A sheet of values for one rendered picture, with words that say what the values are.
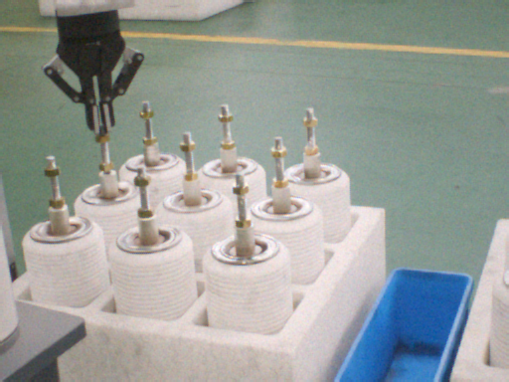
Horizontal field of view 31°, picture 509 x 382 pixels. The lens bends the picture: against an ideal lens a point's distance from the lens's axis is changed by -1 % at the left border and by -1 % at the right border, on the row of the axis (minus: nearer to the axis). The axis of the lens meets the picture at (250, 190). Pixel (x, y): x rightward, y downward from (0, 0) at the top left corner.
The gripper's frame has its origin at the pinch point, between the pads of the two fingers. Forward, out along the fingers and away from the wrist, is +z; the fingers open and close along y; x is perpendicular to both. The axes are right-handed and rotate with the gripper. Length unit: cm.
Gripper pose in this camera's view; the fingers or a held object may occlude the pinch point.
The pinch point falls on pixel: (99, 117)
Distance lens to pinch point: 117.0
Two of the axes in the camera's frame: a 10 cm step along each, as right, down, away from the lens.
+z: 0.7, 9.3, 3.6
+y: -9.3, 1.9, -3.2
